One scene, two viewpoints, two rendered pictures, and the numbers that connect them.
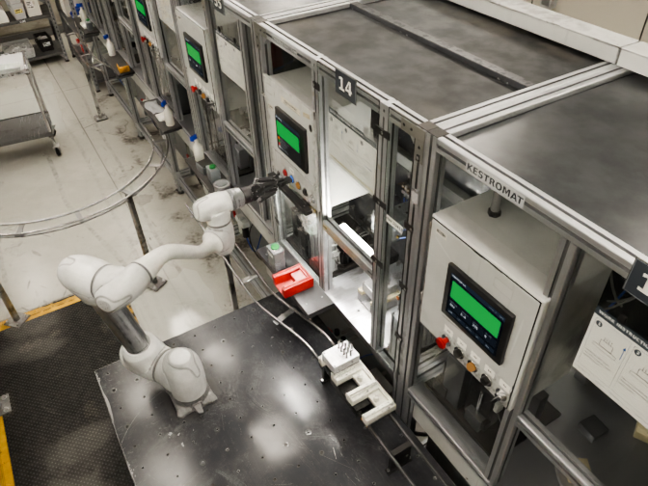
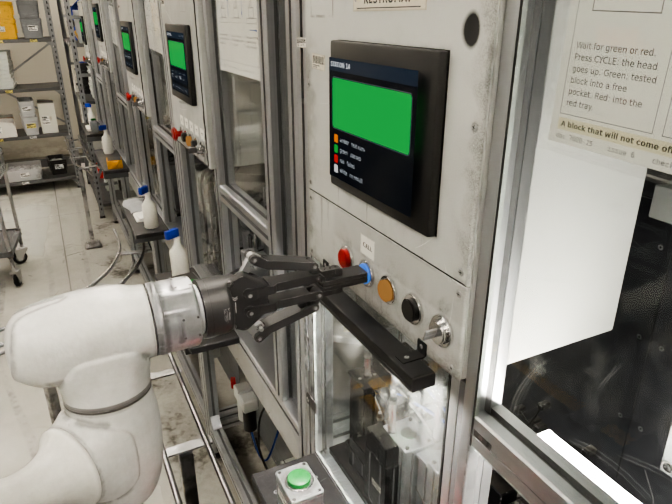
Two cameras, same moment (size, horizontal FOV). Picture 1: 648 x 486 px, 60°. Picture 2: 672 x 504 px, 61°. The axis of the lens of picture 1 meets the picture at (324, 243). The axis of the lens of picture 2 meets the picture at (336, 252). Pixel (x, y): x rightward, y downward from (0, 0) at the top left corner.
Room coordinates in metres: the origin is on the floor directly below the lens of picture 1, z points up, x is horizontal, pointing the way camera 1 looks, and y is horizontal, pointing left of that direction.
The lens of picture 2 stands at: (1.32, 0.13, 1.77)
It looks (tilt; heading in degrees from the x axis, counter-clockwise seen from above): 23 degrees down; 3
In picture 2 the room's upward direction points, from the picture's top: straight up
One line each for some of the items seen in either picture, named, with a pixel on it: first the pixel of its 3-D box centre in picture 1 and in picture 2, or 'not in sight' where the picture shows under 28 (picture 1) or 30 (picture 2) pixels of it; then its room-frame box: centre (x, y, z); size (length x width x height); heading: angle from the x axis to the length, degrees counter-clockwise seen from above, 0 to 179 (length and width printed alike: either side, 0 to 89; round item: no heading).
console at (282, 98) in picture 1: (314, 135); (445, 140); (2.12, 0.03, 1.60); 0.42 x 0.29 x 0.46; 30
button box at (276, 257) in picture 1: (278, 256); (304, 503); (2.06, 0.23, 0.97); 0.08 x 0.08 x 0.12; 30
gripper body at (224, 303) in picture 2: (251, 192); (232, 301); (1.96, 0.30, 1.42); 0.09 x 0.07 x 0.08; 120
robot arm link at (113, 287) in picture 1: (119, 288); not in sight; (1.38, 0.71, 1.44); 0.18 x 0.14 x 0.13; 153
